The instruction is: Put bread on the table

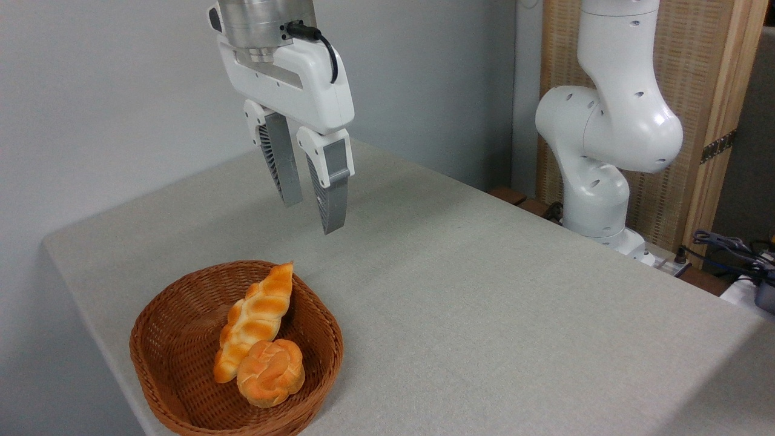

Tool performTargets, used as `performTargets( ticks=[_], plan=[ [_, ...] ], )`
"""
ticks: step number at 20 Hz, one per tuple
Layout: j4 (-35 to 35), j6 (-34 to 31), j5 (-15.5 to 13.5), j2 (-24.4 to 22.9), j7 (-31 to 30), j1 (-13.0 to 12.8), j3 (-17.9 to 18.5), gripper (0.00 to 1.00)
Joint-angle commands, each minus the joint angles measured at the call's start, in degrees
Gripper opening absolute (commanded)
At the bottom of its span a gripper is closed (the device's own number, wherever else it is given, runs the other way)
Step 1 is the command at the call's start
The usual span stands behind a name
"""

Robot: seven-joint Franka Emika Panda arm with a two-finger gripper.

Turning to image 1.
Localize long braided bread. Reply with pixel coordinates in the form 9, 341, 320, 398
213, 262, 295, 385

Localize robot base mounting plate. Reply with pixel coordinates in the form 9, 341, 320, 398
605, 229, 692, 277

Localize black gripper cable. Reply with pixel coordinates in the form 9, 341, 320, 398
285, 21, 339, 85

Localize wooden woven folding screen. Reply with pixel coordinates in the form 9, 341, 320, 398
536, 0, 770, 271

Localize brown wicker basket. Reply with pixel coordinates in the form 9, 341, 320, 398
129, 260, 345, 436

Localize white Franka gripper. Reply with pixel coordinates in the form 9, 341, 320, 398
216, 34, 355, 236

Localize black metal hinge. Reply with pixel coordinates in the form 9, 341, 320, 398
700, 129, 738, 165

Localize blue-grey cable bundle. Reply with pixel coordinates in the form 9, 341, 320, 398
691, 230, 775, 274

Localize round braided bread bun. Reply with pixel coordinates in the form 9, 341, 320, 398
236, 339, 306, 408

